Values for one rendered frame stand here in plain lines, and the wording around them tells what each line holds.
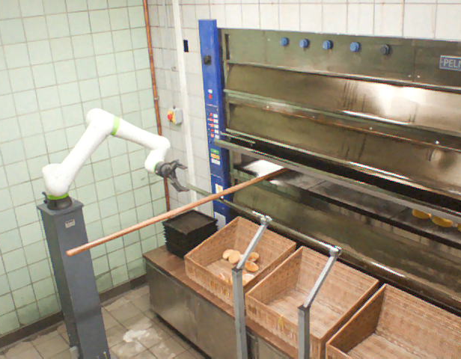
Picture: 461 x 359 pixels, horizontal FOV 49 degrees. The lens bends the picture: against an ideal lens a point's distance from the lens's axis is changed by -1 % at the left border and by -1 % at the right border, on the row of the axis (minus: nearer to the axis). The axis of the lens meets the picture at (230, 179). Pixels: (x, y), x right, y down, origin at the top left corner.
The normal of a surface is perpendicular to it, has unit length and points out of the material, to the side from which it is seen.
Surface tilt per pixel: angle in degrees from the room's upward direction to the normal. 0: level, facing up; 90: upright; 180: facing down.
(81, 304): 90
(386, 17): 90
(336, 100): 70
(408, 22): 90
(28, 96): 90
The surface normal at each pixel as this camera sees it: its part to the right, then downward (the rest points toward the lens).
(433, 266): -0.74, -0.06
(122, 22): 0.64, 0.25
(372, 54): -0.77, 0.28
